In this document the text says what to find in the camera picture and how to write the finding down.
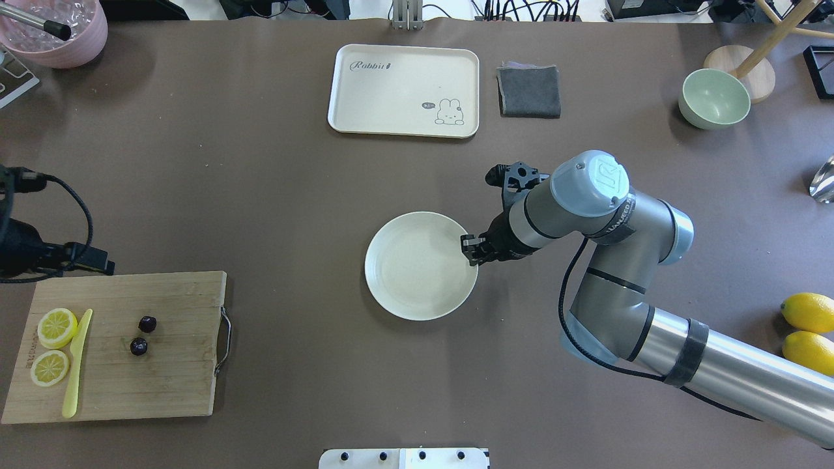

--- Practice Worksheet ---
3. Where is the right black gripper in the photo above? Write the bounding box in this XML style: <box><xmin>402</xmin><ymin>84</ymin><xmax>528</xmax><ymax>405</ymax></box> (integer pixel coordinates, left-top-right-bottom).
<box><xmin>461</xmin><ymin>212</ymin><xmax>536</xmax><ymax>266</ymax></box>

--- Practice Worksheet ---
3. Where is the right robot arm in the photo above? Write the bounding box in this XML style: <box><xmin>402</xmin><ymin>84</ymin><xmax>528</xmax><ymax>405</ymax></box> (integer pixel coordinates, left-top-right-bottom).
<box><xmin>461</xmin><ymin>150</ymin><xmax>833</xmax><ymax>451</ymax></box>

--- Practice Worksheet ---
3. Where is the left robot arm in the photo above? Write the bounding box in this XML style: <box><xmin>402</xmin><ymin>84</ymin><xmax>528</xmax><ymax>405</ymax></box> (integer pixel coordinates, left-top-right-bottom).
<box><xmin>1</xmin><ymin>166</ymin><xmax>115</xmax><ymax>285</ymax></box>

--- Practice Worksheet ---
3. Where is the cream rabbit tray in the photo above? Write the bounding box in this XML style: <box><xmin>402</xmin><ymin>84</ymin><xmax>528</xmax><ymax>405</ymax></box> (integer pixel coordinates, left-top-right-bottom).
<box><xmin>327</xmin><ymin>44</ymin><xmax>480</xmax><ymax>139</ymax></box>

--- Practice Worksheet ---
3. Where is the dark cherry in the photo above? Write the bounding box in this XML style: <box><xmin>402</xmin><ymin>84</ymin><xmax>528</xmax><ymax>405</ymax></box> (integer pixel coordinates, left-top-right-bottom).
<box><xmin>129</xmin><ymin>337</ymin><xmax>149</xmax><ymax>356</ymax></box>
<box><xmin>137</xmin><ymin>315</ymin><xmax>158</xmax><ymax>334</ymax></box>

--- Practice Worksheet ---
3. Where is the white plate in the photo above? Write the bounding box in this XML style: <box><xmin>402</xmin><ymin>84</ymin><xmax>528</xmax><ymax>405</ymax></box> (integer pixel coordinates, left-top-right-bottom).
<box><xmin>364</xmin><ymin>211</ymin><xmax>478</xmax><ymax>321</ymax></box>

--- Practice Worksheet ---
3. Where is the grey folded cloth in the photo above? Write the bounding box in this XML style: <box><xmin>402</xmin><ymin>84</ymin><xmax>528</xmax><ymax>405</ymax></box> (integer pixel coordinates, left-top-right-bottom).
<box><xmin>496</xmin><ymin>62</ymin><xmax>561</xmax><ymax>119</ymax></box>

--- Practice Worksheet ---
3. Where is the light green bowl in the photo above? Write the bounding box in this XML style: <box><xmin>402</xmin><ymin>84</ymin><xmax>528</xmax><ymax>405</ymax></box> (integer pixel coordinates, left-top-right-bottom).
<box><xmin>677</xmin><ymin>68</ymin><xmax>753</xmax><ymax>130</ymax></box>

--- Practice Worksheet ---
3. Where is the wooden mug tree stand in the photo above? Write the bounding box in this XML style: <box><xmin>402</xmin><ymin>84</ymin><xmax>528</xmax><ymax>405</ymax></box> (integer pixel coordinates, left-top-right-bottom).
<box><xmin>703</xmin><ymin>1</ymin><xmax>832</xmax><ymax>104</ymax></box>

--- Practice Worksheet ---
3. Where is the yellow lemon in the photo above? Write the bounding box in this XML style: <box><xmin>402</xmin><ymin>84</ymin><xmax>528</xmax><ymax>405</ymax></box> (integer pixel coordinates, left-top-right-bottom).
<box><xmin>780</xmin><ymin>292</ymin><xmax>833</xmax><ymax>334</ymax></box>
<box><xmin>781</xmin><ymin>332</ymin><xmax>833</xmax><ymax>377</ymax></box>

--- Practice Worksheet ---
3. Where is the wooden cutting board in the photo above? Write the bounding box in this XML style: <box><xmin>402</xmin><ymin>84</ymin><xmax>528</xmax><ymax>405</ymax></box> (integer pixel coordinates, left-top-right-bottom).
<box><xmin>2</xmin><ymin>271</ymin><xmax>227</xmax><ymax>424</ymax></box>

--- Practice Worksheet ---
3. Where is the metal scoop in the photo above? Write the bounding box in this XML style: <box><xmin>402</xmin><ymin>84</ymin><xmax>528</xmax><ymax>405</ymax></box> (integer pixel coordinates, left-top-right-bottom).
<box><xmin>809</xmin><ymin>155</ymin><xmax>834</xmax><ymax>204</ymax></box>

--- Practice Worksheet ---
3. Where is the lemon slice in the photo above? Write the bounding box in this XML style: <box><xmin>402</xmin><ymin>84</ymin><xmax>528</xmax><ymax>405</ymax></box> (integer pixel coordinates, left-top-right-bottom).
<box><xmin>36</xmin><ymin>308</ymin><xmax>78</xmax><ymax>350</ymax></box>
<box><xmin>30</xmin><ymin>350</ymin><xmax>70</xmax><ymax>387</ymax></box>

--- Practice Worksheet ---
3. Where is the pink bowl with ice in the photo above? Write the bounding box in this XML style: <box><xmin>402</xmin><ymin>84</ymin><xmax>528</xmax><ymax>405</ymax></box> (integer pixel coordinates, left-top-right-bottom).
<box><xmin>1</xmin><ymin>1</ymin><xmax>108</xmax><ymax>69</ymax></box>

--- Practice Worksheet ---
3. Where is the metal muddler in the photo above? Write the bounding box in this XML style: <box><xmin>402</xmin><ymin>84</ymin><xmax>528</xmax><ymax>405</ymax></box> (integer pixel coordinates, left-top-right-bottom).
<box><xmin>1</xmin><ymin>2</ymin><xmax>72</xmax><ymax>41</ymax></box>

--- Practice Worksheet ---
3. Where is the white cup rack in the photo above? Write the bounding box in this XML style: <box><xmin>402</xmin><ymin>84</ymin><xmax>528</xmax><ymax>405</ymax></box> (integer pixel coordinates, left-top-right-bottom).
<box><xmin>1</xmin><ymin>46</ymin><xmax>40</xmax><ymax>109</ymax></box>

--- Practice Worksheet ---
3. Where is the aluminium frame post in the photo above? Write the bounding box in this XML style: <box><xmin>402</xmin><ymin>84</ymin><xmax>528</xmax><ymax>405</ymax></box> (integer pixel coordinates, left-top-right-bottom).
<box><xmin>390</xmin><ymin>0</ymin><xmax>425</xmax><ymax>31</ymax></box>

